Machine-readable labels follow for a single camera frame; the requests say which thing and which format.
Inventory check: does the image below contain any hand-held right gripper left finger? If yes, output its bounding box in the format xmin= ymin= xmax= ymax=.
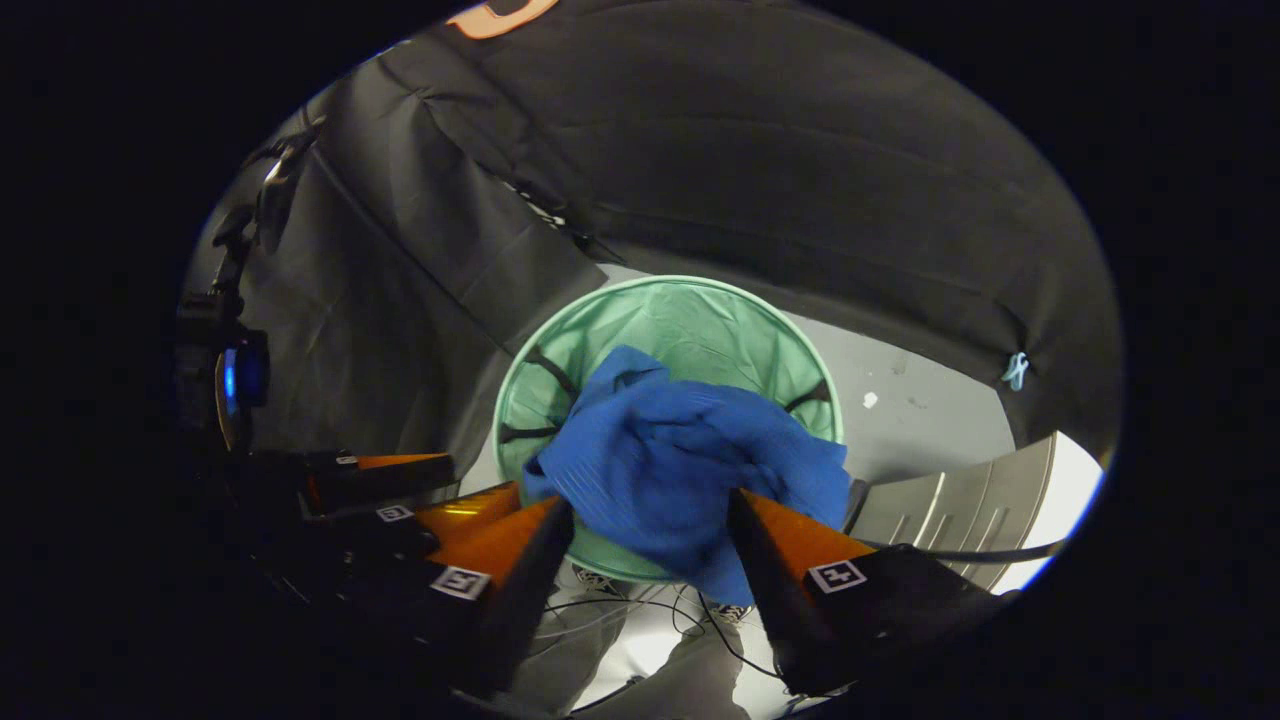
xmin=335 ymin=495 xmax=578 ymax=701

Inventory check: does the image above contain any blue corduroy jacket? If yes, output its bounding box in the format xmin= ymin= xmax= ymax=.
xmin=522 ymin=345 xmax=853 ymax=608

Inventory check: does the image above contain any person's left leg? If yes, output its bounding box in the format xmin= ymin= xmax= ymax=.
xmin=510 ymin=590 xmax=641 ymax=717

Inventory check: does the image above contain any person's right leg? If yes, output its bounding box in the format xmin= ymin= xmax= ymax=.
xmin=600 ymin=620 xmax=753 ymax=720

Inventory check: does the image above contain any black cable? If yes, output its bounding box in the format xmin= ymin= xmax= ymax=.
xmin=845 ymin=478 xmax=1069 ymax=564

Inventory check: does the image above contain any grey ribbed plastic panel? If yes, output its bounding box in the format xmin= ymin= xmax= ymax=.
xmin=850 ymin=432 xmax=1059 ymax=593

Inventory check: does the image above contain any green laundry hamper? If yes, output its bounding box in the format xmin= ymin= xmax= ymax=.
xmin=492 ymin=275 xmax=846 ymax=584

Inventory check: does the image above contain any person's left shoe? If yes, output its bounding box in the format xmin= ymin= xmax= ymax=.
xmin=572 ymin=563 xmax=629 ymax=601

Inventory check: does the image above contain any dark hanging object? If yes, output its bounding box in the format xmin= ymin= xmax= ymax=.
xmin=210 ymin=118 xmax=326 ymax=301

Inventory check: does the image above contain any person's leg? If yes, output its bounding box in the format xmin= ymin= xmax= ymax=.
xmin=600 ymin=620 xmax=753 ymax=720
xmin=510 ymin=590 xmax=641 ymax=717

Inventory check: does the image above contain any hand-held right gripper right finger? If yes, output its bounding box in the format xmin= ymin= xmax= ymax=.
xmin=727 ymin=488 xmax=1019 ymax=698

